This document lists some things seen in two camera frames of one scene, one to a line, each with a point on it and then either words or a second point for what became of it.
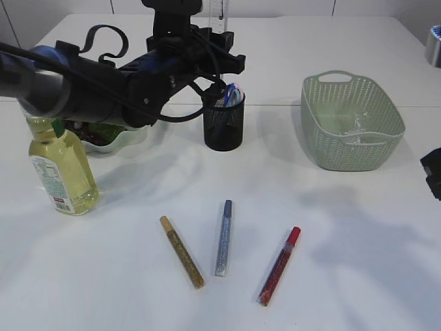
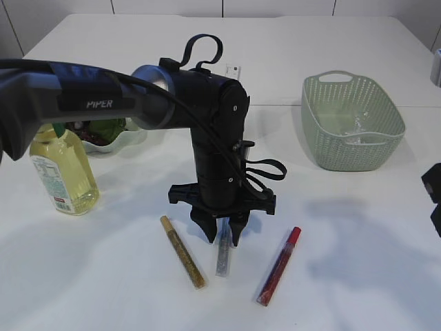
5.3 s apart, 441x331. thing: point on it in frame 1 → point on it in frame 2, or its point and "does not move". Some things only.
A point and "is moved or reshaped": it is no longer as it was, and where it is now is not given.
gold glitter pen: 182,253 does not move
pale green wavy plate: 129,141 does not move
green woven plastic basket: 349,124 does not move
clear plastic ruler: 218,26 is moved or reshaped
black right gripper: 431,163 → 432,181
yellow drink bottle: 63,167 does not move
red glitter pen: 279,267 does not move
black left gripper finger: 172,17 → 207,220
